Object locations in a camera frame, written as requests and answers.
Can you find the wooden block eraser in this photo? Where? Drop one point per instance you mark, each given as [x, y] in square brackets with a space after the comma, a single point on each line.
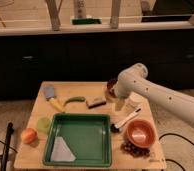
[95, 102]

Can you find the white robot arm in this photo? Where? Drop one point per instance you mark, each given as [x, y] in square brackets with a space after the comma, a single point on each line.
[134, 79]

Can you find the green plastic tray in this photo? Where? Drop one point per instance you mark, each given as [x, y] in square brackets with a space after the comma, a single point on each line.
[87, 135]

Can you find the dark brown bowl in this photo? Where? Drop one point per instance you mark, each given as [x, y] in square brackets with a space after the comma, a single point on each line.
[110, 86]

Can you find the green chili pepper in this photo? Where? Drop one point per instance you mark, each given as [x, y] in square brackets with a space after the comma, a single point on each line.
[74, 99]

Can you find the white cup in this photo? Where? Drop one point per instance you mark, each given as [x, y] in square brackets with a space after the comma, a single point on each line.
[133, 102]

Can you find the black and white spoon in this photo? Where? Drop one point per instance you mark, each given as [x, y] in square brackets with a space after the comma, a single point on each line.
[115, 128]

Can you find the orange bowl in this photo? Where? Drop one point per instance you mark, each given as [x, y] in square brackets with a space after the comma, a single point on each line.
[140, 133]

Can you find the green lime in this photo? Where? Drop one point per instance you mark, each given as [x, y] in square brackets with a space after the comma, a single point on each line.
[43, 125]

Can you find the green base white bottle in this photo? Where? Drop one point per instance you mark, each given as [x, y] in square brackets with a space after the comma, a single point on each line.
[80, 16]

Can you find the white paper scrap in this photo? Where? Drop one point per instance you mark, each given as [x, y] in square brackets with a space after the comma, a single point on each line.
[61, 152]

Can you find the dark grape bunch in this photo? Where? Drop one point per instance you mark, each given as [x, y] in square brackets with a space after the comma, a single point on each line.
[135, 151]

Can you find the red apple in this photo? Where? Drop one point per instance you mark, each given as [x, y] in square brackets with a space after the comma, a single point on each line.
[28, 135]

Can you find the black pole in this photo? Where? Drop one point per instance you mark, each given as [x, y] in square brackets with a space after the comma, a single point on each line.
[5, 154]

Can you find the yellow handled spatula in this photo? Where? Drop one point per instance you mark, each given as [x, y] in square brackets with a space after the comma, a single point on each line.
[49, 93]

